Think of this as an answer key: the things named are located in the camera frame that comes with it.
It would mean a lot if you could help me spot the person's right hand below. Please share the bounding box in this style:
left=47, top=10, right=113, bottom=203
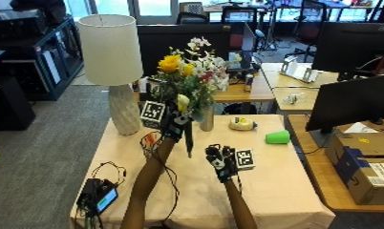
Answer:
left=204, top=143, right=240, bottom=184

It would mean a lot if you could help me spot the person's left hand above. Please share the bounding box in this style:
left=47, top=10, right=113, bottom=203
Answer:
left=160, top=109, right=193, bottom=143

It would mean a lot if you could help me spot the pale yellow rose with dark stem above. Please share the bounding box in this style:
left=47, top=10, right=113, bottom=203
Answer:
left=176, top=94, right=196, bottom=159

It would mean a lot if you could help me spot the white marker cube on left glove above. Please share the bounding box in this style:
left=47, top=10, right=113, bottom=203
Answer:
left=139, top=100, right=168, bottom=129

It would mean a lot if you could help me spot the white marker cube on glove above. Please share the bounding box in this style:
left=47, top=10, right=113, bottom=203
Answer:
left=139, top=100, right=168, bottom=129
left=233, top=148, right=257, bottom=172

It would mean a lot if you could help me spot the white marker cube on right glove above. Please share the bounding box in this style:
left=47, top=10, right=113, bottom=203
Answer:
left=233, top=148, right=257, bottom=172

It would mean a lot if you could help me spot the silver metal vase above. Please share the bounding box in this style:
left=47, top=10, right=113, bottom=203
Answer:
left=199, top=104, right=216, bottom=133

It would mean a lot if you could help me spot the round cream and yellow tape measure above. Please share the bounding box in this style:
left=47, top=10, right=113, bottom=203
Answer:
left=228, top=115, right=259, bottom=132

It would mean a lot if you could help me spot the bouquet of mixed flowers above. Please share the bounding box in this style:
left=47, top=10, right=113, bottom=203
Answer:
left=151, top=36, right=243, bottom=123

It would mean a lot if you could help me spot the green plastic cup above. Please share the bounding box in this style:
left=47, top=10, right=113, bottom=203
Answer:
left=264, top=129, right=292, bottom=145

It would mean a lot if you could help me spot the beige tablecloth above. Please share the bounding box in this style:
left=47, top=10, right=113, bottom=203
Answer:
left=68, top=114, right=337, bottom=229

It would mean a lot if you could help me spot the wooden desk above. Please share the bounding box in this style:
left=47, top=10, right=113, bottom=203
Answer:
left=132, top=70, right=277, bottom=104
left=287, top=114, right=384, bottom=214
left=260, top=61, right=341, bottom=113

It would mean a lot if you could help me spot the drink can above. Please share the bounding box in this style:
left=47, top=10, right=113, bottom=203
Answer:
left=243, top=73, right=256, bottom=94

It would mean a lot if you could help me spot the black computer monitor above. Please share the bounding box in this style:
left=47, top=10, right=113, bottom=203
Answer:
left=136, top=22, right=233, bottom=78
left=312, top=21, right=384, bottom=79
left=304, top=73, right=384, bottom=135

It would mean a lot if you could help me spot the small white gadget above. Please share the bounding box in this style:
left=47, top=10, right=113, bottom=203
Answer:
left=283, top=92, right=307, bottom=105

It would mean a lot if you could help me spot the white table lamp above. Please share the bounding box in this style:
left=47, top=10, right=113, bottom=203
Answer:
left=76, top=13, right=145, bottom=136

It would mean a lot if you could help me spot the black device with lit screen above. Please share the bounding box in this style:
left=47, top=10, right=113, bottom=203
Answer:
left=76, top=177, right=121, bottom=218

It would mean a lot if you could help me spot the white stand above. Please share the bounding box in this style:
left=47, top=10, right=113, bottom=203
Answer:
left=280, top=55, right=320, bottom=84

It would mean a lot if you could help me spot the white paper sheet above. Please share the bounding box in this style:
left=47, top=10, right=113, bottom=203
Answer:
left=343, top=121, right=380, bottom=135

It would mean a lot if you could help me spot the flat cardboard box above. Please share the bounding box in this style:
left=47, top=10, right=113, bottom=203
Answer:
left=324, top=131, right=384, bottom=166

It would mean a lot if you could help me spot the large cardboard box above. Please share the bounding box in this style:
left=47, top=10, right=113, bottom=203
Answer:
left=333, top=146, right=384, bottom=206

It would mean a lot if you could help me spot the black shelving unit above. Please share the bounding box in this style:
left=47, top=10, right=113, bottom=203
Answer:
left=0, top=8, right=85, bottom=102

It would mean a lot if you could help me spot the black box speaker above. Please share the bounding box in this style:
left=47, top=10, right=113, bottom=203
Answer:
left=0, top=75, right=37, bottom=132

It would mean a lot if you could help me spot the orange cable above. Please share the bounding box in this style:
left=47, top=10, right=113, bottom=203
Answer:
left=139, top=131, right=163, bottom=154

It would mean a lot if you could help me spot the black cable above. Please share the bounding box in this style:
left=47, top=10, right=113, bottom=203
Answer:
left=72, top=132, right=180, bottom=229

